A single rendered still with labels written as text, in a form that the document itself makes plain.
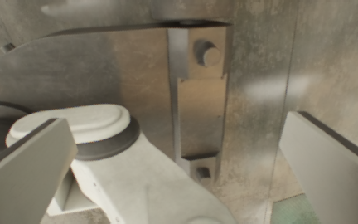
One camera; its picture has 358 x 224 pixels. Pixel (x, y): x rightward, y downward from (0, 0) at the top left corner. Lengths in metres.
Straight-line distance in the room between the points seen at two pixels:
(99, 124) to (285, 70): 0.69
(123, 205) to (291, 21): 0.72
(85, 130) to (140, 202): 0.15
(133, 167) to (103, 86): 0.23
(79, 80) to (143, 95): 0.15
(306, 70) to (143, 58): 0.65
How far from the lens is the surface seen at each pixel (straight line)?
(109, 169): 0.33
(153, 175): 0.30
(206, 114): 0.52
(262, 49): 0.75
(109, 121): 0.36
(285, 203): 1.46
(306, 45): 0.86
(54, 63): 0.49
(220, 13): 0.45
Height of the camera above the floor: 0.61
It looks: 59 degrees down
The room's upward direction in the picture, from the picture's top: 158 degrees clockwise
